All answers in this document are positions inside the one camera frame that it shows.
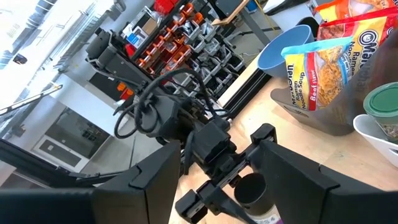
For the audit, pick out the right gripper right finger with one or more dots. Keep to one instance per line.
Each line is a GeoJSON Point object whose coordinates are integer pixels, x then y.
{"type": "Point", "coordinates": [304, 193]}

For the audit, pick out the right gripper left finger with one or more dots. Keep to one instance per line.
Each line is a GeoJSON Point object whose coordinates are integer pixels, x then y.
{"type": "Point", "coordinates": [146, 193]}

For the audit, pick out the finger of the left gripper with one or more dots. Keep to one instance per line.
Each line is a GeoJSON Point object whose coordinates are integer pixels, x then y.
{"type": "Point", "coordinates": [199, 202]}
{"type": "Point", "coordinates": [264, 132]}

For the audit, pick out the black-lid purple-label spice jar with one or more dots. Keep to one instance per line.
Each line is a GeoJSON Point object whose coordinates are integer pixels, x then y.
{"type": "Point", "coordinates": [252, 193]}

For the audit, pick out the blue yellow ramen packet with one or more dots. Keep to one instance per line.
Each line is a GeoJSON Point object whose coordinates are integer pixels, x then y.
{"type": "Point", "coordinates": [323, 74]}

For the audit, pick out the green-lid spice jar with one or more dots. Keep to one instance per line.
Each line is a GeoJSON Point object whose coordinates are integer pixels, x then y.
{"type": "Point", "coordinates": [384, 102]}

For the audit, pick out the red yellow ramen packet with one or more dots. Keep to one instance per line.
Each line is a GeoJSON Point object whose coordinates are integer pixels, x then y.
{"type": "Point", "coordinates": [370, 37]}

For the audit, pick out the orange white ramen packet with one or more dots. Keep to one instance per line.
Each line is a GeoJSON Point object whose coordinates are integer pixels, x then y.
{"type": "Point", "coordinates": [342, 7]}

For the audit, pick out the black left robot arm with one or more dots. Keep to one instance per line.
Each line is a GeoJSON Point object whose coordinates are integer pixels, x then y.
{"type": "Point", "coordinates": [118, 65]}

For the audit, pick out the gray plastic bin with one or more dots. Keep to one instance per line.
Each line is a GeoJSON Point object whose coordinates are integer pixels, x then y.
{"type": "Point", "coordinates": [335, 118]}

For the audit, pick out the blue bowl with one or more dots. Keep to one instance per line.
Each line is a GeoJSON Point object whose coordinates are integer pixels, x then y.
{"type": "Point", "coordinates": [280, 56]}

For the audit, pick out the white plastic bin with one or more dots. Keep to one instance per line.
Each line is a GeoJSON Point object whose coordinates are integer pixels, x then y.
{"type": "Point", "coordinates": [373, 140]}

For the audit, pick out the white cabinet dark panels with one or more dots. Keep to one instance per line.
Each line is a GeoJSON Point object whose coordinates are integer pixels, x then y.
{"type": "Point", "coordinates": [71, 140]}

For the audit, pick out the shelf rack with orange bins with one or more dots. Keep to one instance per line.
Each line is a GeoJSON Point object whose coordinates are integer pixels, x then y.
{"type": "Point", "coordinates": [186, 34]}

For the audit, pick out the wooden top work desk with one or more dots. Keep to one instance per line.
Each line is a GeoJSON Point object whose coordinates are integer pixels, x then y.
{"type": "Point", "coordinates": [236, 12]}

